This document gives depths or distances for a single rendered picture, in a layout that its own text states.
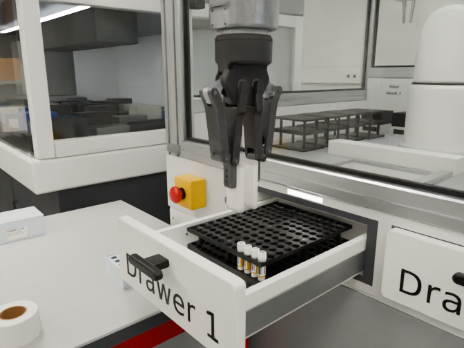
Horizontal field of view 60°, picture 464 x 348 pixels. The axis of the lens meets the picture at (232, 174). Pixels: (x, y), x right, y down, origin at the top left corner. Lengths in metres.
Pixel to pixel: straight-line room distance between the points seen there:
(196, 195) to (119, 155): 0.51
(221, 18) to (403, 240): 0.40
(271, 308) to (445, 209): 0.27
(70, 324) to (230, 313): 0.34
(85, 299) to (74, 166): 0.63
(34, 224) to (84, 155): 0.33
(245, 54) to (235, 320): 0.31
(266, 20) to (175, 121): 0.56
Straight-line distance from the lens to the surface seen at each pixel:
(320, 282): 0.62
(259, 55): 0.52
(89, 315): 0.75
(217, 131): 0.51
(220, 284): 0.48
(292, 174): 0.75
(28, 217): 1.10
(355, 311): 0.75
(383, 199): 0.66
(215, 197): 0.94
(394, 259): 0.66
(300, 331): 0.86
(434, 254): 0.62
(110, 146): 1.38
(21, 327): 0.70
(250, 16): 0.51
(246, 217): 0.73
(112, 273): 0.84
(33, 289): 0.87
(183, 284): 0.54
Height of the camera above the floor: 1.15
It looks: 14 degrees down
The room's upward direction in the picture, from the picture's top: straight up
